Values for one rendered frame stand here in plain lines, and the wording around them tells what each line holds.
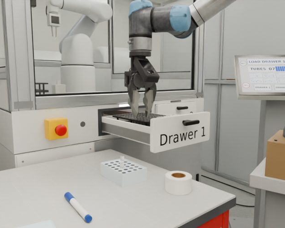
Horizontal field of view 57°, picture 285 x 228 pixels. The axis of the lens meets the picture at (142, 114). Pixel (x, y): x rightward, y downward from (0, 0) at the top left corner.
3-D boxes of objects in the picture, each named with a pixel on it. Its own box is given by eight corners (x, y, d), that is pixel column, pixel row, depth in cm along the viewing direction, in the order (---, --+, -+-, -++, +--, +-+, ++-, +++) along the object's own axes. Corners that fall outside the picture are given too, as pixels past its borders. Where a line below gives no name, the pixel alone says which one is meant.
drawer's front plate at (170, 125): (209, 140, 101) (210, 111, 100) (153, 153, 83) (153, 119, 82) (205, 139, 103) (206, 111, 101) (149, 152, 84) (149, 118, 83)
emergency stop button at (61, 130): (68, 135, 92) (67, 124, 92) (56, 137, 90) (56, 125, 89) (64, 134, 94) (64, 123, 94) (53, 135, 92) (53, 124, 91)
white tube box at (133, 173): (147, 180, 76) (147, 167, 76) (122, 187, 71) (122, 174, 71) (123, 168, 86) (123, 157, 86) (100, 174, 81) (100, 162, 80)
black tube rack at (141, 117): (180, 133, 105) (180, 117, 104) (146, 140, 94) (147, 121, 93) (144, 125, 122) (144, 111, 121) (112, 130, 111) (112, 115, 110)
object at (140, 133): (202, 135, 101) (203, 120, 101) (153, 147, 85) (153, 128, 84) (138, 122, 132) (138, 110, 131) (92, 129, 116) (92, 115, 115)
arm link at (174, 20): (193, 10, 85) (161, 12, 89) (187, 0, 75) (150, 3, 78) (192, 35, 86) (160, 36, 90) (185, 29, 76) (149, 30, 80)
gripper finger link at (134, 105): (130, 115, 91) (134, 88, 90) (138, 118, 86) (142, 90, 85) (122, 114, 90) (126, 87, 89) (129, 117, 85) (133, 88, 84)
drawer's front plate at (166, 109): (196, 121, 146) (196, 101, 144) (157, 127, 127) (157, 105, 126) (193, 121, 147) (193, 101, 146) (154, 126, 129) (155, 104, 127)
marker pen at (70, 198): (92, 221, 54) (92, 214, 54) (85, 224, 53) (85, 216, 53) (70, 197, 66) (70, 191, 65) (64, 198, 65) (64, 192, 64)
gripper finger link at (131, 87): (138, 103, 87) (142, 77, 86) (140, 103, 86) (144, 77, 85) (125, 101, 85) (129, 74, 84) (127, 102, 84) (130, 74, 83)
